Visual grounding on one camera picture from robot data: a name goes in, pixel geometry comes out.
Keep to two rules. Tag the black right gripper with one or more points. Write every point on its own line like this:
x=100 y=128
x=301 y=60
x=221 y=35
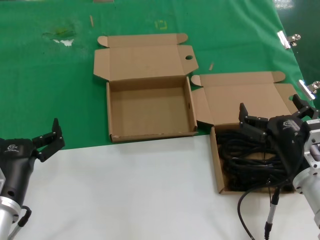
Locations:
x=287 y=140

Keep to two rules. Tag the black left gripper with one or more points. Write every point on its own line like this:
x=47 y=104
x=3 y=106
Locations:
x=15 y=162

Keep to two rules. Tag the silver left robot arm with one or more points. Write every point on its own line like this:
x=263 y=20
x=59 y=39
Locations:
x=6 y=217

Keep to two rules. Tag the open brown cardboard box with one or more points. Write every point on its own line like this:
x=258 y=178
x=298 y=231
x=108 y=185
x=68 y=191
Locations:
x=150 y=112
x=237 y=100

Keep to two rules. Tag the metal binder clip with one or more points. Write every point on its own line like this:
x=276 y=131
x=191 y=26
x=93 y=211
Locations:
x=283 y=40
x=306 y=90

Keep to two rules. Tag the green table cloth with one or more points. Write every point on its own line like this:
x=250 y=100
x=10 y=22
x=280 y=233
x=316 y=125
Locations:
x=37 y=87

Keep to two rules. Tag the tan wooden stick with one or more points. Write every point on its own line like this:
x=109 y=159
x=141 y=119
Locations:
x=211 y=66
x=92 y=21

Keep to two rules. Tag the silver right camera bracket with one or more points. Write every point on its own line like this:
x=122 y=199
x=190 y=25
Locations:
x=310 y=150

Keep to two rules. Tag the silver camera bracket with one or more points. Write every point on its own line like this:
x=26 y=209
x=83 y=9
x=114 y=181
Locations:
x=310 y=150
x=2 y=182

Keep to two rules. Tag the silver left camera bracket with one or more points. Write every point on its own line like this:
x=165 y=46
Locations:
x=2 y=182

